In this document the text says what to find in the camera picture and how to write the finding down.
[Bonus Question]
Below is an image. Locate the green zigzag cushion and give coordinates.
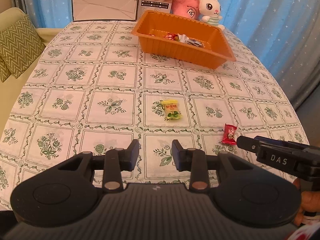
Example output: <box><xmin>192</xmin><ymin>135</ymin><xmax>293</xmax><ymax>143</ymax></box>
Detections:
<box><xmin>1</xmin><ymin>15</ymin><xmax>45</xmax><ymax>78</ymax></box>

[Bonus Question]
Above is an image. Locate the red cartoon candy packet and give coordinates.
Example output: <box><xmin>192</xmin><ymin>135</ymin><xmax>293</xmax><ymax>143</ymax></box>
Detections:
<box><xmin>221</xmin><ymin>124</ymin><xmax>237</xmax><ymax>145</ymax></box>

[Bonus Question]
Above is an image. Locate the floral checked tablecloth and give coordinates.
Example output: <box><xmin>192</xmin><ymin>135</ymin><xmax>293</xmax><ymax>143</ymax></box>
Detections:
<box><xmin>1</xmin><ymin>21</ymin><xmax>308</xmax><ymax>209</ymax></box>

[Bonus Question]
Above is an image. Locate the blue star curtain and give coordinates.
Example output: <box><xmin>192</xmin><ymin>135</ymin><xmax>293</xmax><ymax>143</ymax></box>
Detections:
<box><xmin>12</xmin><ymin>0</ymin><xmax>319</xmax><ymax>108</ymax></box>

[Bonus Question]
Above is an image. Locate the pink starfish plush toy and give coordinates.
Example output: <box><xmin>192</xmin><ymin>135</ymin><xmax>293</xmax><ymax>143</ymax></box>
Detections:
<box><xmin>171</xmin><ymin>0</ymin><xmax>200</xmax><ymax>20</ymax></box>

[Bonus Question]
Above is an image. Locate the person's right hand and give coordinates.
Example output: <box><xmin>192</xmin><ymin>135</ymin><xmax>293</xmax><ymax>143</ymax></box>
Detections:
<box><xmin>294</xmin><ymin>191</ymin><xmax>320</xmax><ymax>226</ymax></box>

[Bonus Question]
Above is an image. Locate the orange plastic tray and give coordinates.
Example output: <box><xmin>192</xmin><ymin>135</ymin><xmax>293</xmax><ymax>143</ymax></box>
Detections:
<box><xmin>132</xmin><ymin>10</ymin><xmax>235</xmax><ymax>69</ymax></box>

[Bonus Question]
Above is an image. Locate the shiny red candy wrapper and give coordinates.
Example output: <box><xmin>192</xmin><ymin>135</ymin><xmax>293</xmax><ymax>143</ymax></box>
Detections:
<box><xmin>165</xmin><ymin>33</ymin><xmax>179</xmax><ymax>41</ymax></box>

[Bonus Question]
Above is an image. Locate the white and green carton box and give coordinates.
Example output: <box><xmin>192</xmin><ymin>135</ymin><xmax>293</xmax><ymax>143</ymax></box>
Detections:
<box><xmin>72</xmin><ymin>0</ymin><xmax>138</xmax><ymax>22</ymax></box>

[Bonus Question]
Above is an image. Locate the yellow green candy packet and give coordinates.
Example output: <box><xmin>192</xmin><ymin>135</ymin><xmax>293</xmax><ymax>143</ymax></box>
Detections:
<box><xmin>161</xmin><ymin>99</ymin><xmax>181</xmax><ymax>121</ymax></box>

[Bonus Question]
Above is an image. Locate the white bunny plush toy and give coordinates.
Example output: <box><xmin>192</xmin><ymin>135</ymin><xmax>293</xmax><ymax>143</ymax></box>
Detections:
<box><xmin>199</xmin><ymin>0</ymin><xmax>225</xmax><ymax>31</ymax></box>

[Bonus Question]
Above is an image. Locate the clear mixed nuts packet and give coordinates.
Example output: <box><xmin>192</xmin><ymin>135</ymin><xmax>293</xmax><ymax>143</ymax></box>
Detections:
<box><xmin>186</xmin><ymin>39</ymin><xmax>203</xmax><ymax>48</ymax></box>

